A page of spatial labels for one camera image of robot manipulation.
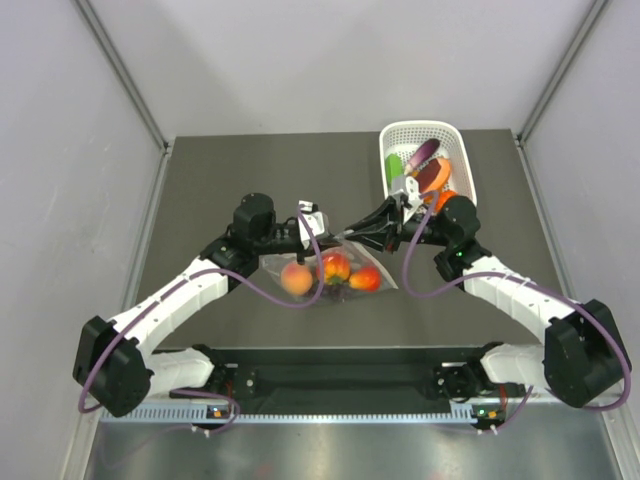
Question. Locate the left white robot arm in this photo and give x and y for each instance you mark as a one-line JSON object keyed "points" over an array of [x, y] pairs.
{"points": [[117, 363]]}

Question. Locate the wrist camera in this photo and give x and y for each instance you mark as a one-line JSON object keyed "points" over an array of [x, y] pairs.
{"points": [[312, 223], [406, 192]]}

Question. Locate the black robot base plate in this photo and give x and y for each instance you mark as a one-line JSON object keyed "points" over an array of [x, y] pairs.
{"points": [[350, 381]]}

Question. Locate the red yellow fake mango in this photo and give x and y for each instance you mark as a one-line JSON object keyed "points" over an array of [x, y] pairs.
{"points": [[366, 279]]}

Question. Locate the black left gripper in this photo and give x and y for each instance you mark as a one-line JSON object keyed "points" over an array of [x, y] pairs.
{"points": [[332, 241]]}

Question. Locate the dark purple fake grapes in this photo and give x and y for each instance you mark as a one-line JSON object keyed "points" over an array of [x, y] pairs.
{"points": [[335, 293]]}

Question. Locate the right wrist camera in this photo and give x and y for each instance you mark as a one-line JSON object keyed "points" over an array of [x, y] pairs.
{"points": [[406, 192]]}

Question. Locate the fake papaya half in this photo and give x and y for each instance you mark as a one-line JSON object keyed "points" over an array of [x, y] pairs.
{"points": [[434, 175]]}

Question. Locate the orange fake pumpkin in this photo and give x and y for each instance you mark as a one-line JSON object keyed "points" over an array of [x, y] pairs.
{"points": [[443, 197]]}

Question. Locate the white perforated plastic basket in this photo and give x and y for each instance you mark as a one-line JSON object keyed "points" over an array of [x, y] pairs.
{"points": [[404, 137]]}

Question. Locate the aluminium frame post left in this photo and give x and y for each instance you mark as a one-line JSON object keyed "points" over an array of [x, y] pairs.
{"points": [[117, 65]]}

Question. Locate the clear zip top bag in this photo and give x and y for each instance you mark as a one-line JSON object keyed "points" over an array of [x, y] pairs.
{"points": [[358, 256]]}

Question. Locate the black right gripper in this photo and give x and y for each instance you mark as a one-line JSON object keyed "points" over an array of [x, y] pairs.
{"points": [[390, 212]]}

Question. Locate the aluminium frame post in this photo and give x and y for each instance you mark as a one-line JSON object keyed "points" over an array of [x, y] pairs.
{"points": [[569, 55], [117, 65]]}

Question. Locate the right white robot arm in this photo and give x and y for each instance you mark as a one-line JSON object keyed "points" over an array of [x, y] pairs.
{"points": [[579, 354]]}

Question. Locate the aluminium frame post right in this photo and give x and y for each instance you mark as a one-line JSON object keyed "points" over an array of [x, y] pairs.
{"points": [[569, 55]]}

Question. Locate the fake peach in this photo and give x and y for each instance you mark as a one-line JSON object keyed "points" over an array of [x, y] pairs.
{"points": [[296, 279]]}

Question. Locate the green fake vegetable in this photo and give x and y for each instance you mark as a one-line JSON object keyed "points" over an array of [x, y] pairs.
{"points": [[393, 168]]}

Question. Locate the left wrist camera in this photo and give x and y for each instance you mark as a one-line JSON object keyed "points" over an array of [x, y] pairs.
{"points": [[312, 223]]}

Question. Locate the purple fake eggplant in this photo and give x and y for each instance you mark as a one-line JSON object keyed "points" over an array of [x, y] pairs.
{"points": [[422, 154]]}

